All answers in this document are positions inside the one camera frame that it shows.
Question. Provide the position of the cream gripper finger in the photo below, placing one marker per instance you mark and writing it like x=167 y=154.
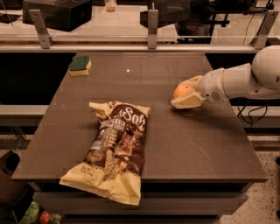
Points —
x=194 y=81
x=192 y=99

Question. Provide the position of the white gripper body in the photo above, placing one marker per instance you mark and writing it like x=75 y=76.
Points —
x=213 y=85

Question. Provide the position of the orange fruit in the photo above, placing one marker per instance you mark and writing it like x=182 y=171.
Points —
x=181 y=90

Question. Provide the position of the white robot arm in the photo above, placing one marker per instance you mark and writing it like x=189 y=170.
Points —
x=259 y=80

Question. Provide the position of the green and yellow sponge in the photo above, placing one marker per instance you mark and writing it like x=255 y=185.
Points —
x=80 y=66

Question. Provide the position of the black office chair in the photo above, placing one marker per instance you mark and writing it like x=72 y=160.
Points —
x=194 y=20

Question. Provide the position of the brown yellow chips bag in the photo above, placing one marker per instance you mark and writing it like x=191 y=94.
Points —
x=113 y=165

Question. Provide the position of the clear cup with drink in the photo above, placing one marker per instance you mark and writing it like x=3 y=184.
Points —
x=110 y=5

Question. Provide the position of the black box on shelf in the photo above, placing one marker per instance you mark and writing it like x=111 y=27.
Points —
x=62 y=15

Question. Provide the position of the red tomato on floor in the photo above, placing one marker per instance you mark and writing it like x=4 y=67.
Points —
x=44 y=218

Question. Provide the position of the green bag on floor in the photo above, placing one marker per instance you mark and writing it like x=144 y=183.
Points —
x=31 y=215

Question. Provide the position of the right metal rail bracket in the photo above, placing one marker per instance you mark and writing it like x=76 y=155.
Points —
x=262 y=38

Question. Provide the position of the metal rail bracket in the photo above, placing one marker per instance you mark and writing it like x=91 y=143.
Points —
x=44 y=37
x=262 y=38
x=152 y=29

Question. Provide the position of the middle metal rail bracket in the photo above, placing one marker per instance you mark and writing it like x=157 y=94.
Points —
x=152 y=29

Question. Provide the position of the left metal rail bracket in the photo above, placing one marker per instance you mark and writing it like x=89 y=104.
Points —
x=44 y=37

